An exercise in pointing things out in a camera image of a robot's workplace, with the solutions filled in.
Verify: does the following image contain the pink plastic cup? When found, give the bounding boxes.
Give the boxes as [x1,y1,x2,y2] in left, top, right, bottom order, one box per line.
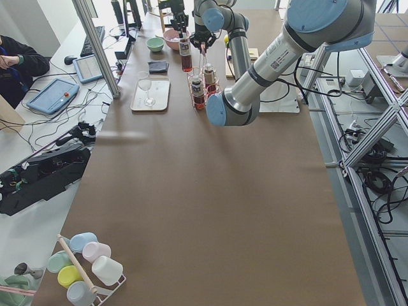
[82,242,112,263]

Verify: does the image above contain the pink bowl of ice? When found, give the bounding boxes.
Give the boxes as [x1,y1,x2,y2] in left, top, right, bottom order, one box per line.
[163,29,180,51]

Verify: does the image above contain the wooden cup tree stand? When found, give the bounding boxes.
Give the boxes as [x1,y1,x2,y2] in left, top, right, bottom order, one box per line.
[149,0,173,33]

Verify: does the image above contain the cream rabbit tray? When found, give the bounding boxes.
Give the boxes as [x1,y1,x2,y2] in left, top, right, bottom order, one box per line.
[130,76,170,112]

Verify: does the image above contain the copper wire bottle basket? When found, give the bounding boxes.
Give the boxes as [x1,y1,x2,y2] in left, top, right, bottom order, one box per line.
[187,53,220,111]

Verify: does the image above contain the black device on side table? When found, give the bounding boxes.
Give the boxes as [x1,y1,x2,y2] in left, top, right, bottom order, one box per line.
[1,122,96,216]

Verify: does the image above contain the green plastic cup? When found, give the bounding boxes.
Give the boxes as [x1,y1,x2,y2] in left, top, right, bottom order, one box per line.
[47,251,72,273]

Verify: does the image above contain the bamboo cutting board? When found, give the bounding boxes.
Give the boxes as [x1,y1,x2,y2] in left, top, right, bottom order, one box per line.
[224,47,259,80]

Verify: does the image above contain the blue plastic cup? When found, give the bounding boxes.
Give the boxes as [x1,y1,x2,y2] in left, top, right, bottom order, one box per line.
[69,232,98,252]

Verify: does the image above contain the clear wine glass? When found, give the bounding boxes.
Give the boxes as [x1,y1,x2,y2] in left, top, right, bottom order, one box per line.
[137,71,156,106]

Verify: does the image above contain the grey folded cloth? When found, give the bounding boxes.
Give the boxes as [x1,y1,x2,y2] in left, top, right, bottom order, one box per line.
[148,61,169,74]

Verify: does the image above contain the seated person in black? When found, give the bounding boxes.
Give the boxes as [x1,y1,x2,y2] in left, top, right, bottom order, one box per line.
[1,35,50,109]

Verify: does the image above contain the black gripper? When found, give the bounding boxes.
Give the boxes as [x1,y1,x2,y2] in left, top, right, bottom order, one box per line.
[171,6,189,38]
[190,25,217,54]

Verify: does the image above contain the yellow plastic cup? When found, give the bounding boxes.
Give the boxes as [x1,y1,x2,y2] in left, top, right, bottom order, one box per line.
[57,265,83,289]

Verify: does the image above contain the green bowl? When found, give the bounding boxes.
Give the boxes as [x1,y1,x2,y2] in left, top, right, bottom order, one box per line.
[146,37,164,52]

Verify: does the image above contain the grey plastic cup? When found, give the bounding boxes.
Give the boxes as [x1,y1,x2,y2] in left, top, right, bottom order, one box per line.
[66,281,96,306]

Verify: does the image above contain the tea bottle white cap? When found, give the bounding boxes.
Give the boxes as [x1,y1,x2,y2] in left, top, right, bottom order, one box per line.
[179,33,193,72]

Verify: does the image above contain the black computer mouse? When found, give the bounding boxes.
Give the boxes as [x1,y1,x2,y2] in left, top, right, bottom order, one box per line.
[64,55,77,66]

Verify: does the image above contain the black keyboard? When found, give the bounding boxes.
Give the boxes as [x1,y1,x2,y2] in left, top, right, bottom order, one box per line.
[79,25,106,58]

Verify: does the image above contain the white plastic cup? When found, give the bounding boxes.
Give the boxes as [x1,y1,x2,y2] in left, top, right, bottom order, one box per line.
[91,256,124,286]

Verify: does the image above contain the blue teach pendant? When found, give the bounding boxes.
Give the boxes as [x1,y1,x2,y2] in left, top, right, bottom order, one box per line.
[73,55,103,84]
[27,78,80,115]

